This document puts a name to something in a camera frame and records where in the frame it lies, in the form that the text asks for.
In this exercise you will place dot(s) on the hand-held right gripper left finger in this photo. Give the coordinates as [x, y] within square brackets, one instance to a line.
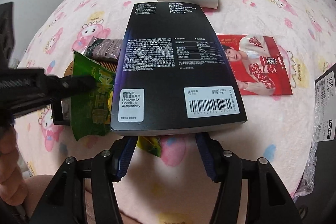
[124, 158]

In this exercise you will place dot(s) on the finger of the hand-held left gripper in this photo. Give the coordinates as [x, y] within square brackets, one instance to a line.
[76, 83]

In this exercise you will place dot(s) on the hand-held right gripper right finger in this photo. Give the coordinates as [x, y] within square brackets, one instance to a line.
[207, 158]

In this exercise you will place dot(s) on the green snack packet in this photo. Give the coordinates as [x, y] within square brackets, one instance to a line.
[89, 113]

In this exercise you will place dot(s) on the black screen protector box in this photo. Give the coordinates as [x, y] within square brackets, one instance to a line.
[170, 69]

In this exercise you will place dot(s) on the dark cardboard shoe box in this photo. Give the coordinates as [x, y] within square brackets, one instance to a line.
[324, 98]

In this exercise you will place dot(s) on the person's left hand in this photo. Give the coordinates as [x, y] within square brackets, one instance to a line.
[8, 161]

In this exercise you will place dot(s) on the black framed small mirror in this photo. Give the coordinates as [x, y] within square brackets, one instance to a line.
[56, 119]

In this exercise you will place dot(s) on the brown hand cream tube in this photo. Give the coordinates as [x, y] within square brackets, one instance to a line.
[107, 49]

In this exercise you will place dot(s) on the clear bubble wrap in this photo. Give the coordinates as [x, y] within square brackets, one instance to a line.
[311, 166]

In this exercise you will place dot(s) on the red photo card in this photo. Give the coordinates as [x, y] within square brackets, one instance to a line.
[262, 69]

